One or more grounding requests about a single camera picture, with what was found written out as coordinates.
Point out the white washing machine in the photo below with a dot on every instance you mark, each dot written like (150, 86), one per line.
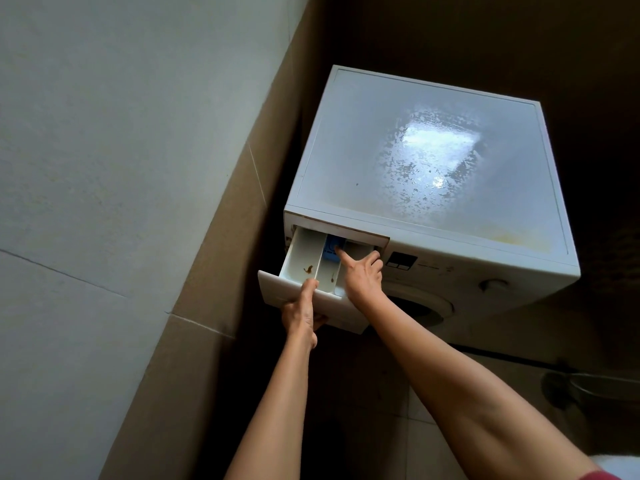
(450, 204)

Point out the person's left hand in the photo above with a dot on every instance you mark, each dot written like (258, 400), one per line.
(300, 317)

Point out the person's right forearm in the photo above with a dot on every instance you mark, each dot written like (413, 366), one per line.
(460, 394)

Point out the person's left forearm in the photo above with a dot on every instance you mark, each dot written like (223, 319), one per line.
(280, 409)

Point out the person's right hand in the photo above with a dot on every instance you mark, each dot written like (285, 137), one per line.
(362, 279)

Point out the dark red shirt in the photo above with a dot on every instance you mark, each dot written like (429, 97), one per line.
(615, 477)

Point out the dark round basin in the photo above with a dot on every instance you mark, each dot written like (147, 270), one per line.
(560, 389)

